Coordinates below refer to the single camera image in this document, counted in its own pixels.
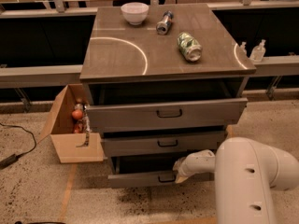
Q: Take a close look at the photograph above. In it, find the grey middle drawer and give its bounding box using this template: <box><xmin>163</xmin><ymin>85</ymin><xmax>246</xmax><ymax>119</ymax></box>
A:
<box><xmin>102</xmin><ymin>130</ymin><xmax>226</xmax><ymax>157</ymax></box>

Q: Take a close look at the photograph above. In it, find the orange ball in box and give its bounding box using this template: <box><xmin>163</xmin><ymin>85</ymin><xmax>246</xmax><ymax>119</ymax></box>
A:
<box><xmin>72</xmin><ymin>109</ymin><xmax>83</xmax><ymax>120</ymax></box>

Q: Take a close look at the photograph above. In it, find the clear pump bottle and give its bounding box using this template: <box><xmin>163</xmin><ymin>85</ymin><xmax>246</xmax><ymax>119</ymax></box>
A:
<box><xmin>249</xmin><ymin>39</ymin><xmax>265</xmax><ymax>63</ymax></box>

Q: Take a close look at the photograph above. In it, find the grey drawer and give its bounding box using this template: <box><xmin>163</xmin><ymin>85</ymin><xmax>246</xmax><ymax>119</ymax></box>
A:
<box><xmin>107</xmin><ymin>154</ymin><xmax>216</xmax><ymax>189</ymax></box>
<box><xmin>87</xmin><ymin>98</ymin><xmax>248</xmax><ymax>133</ymax></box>
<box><xmin>102</xmin><ymin>130</ymin><xmax>226</xmax><ymax>157</ymax></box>

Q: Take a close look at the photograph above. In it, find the cardboard box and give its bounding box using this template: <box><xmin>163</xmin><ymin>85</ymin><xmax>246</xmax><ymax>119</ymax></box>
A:
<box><xmin>38</xmin><ymin>84</ymin><xmax>104</xmax><ymax>163</ymax></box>

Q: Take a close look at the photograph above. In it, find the white bowl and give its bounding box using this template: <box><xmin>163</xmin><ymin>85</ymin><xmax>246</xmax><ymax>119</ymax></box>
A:
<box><xmin>121</xmin><ymin>2</ymin><xmax>150</xmax><ymax>25</ymax></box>

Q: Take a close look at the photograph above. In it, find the grey drawer cabinet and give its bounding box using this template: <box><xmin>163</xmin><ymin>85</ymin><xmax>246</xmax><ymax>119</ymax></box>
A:
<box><xmin>78</xmin><ymin>3</ymin><xmax>257</xmax><ymax>180</ymax></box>

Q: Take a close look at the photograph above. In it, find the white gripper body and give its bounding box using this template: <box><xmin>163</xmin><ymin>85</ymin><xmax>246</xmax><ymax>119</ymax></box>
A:
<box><xmin>178</xmin><ymin>149</ymin><xmax>216</xmax><ymax>177</ymax></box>

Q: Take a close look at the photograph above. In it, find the black power cable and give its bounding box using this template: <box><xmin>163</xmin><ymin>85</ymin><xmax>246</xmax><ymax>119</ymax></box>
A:
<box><xmin>0</xmin><ymin>122</ymin><xmax>37</xmax><ymax>170</ymax></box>

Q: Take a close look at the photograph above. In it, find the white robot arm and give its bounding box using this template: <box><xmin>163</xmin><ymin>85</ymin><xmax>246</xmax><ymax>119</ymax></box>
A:
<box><xmin>173</xmin><ymin>137</ymin><xmax>299</xmax><ymax>224</ymax></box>

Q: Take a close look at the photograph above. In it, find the grey metal rail bench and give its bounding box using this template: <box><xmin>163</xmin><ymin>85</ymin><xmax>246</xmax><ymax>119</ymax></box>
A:
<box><xmin>0</xmin><ymin>0</ymin><xmax>299</xmax><ymax>89</ymax></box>

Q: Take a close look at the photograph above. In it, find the green white can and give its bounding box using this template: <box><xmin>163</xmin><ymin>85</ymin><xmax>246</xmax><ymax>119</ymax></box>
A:
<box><xmin>177</xmin><ymin>32</ymin><xmax>202</xmax><ymax>63</ymax></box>

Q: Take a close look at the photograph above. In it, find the grey bottom drawer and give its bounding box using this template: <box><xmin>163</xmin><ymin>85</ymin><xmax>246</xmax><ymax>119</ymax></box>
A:
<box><xmin>107</xmin><ymin>154</ymin><xmax>216</xmax><ymax>189</ymax></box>

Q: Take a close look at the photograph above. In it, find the blue silver can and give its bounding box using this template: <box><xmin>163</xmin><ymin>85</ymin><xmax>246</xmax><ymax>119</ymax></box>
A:
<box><xmin>156</xmin><ymin>10</ymin><xmax>173</xmax><ymax>35</ymax></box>

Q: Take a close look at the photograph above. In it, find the grey top drawer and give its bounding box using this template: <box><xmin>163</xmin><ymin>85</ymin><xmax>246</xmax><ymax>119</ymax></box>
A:
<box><xmin>87</xmin><ymin>98</ymin><xmax>248</xmax><ymax>133</ymax></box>

